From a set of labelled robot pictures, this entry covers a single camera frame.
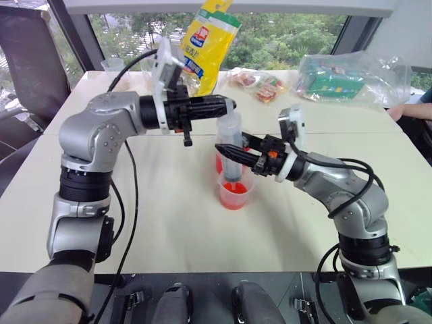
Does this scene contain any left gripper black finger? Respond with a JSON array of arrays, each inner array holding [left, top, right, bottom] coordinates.
[[189, 94, 236, 109], [189, 106, 236, 119]]

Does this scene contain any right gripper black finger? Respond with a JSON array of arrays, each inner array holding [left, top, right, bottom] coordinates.
[[241, 132, 267, 149], [215, 144, 261, 167]]

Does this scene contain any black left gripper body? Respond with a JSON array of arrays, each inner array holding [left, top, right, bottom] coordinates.
[[164, 84, 194, 148]]

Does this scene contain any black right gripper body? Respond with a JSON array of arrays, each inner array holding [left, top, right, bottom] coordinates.
[[252, 134, 290, 177]]

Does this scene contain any large clear plastic syringe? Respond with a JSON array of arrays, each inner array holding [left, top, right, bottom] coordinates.
[[215, 98, 244, 185]]

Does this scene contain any small empty clear cup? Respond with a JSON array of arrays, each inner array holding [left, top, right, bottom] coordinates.
[[100, 57, 126, 74]]

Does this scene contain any yellow printed plastic bag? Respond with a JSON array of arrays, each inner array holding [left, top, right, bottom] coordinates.
[[180, 0, 242, 97]]

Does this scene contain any clear bag of snack packets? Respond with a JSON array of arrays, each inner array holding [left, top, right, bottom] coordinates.
[[225, 67, 291, 104]]

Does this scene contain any green printed carton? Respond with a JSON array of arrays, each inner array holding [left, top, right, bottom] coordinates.
[[305, 62, 366, 101]]

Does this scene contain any clear crumpled plastic bag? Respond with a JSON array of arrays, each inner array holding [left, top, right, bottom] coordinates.
[[295, 50, 413, 109]]

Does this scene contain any dark rounded shape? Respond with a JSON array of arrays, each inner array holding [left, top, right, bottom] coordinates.
[[231, 279, 287, 324], [157, 282, 196, 324]]

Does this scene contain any black office chair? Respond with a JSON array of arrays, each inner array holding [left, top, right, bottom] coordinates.
[[0, 5, 72, 159]]

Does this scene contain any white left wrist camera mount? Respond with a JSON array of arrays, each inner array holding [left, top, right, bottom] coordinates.
[[150, 36, 187, 136]]

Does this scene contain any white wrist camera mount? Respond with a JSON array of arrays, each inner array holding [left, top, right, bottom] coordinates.
[[150, 36, 187, 136], [273, 103, 306, 184]]

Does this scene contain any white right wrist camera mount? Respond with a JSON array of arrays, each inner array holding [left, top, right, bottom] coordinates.
[[273, 103, 306, 184]]

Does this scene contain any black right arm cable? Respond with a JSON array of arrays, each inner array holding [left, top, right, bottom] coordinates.
[[286, 138, 402, 324]]

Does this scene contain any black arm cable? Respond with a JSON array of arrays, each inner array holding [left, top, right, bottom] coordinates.
[[90, 49, 159, 324], [286, 138, 402, 324]]

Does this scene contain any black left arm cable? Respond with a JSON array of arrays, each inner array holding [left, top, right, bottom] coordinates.
[[90, 49, 159, 324]]

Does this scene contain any dark window frame post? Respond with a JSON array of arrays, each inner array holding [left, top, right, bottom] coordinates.
[[61, 13, 106, 72], [329, 15, 384, 55]]

